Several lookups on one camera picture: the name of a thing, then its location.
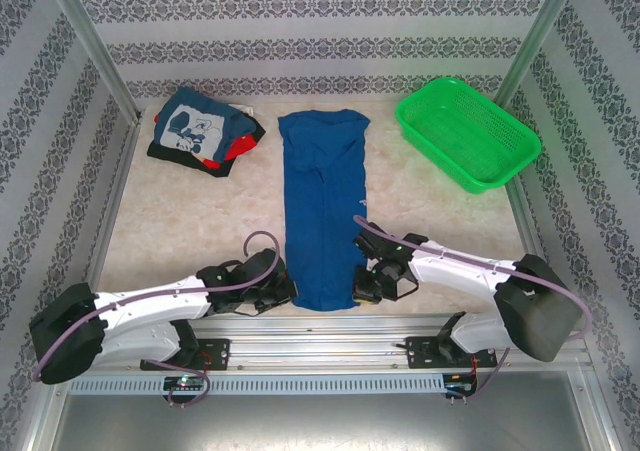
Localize blue t-shirt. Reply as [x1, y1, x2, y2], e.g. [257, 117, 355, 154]
[276, 109, 372, 314]

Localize black t-shirt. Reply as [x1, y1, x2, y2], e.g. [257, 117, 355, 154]
[146, 114, 268, 179]

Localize grey metal sheet panel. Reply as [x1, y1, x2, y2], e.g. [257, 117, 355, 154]
[29, 370, 621, 451]

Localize green plastic basket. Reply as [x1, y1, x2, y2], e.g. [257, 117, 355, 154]
[394, 76, 544, 196]

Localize navy cartoon print t-shirt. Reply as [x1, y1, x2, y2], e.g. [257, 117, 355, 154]
[153, 86, 247, 166]

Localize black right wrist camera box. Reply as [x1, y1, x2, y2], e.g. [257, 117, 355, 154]
[372, 263, 420, 303]

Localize aluminium rail base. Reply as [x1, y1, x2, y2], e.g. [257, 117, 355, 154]
[46, 312, 592, 374]

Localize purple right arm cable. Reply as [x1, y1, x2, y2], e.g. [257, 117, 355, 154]
[352, 214, 594, 408]

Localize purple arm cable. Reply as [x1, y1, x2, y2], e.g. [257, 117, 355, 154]
[352, 214, 594, 408]
[31, 230, 282, 410]

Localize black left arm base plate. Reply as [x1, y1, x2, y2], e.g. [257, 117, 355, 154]
[139, 337, 233, 373]

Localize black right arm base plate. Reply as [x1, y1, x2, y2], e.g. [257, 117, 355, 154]
[405, 334, 499, 371]

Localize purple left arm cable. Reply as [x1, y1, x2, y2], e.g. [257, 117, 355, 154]
[31, 230, 282, 410]

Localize grey slotted cable duct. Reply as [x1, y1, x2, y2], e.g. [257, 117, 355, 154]
[66, 373, 447, 396]

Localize aluminium side rail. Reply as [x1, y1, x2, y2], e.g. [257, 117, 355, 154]
[498, 113, 570, 333]
[68, 114, 145, 337]

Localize aluminium frame post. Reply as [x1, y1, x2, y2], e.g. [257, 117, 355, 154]
[491, 0, 585, 113]
[42, 0, 145, 123]

